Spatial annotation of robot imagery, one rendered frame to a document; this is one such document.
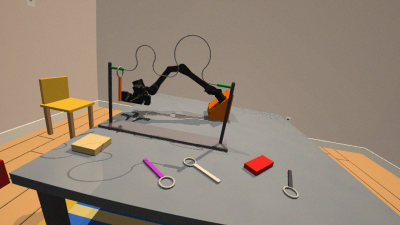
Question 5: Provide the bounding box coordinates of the red flat block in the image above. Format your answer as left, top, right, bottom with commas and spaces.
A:
244, 155, 274, 176

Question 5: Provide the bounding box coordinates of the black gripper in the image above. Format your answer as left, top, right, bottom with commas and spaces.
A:
121, 91, 151, 106

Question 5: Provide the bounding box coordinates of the beige loop with straight handle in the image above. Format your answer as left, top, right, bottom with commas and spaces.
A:
183, 157, 221, 183

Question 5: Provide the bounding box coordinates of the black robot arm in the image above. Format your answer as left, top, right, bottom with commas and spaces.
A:
132, 64, 227, 104

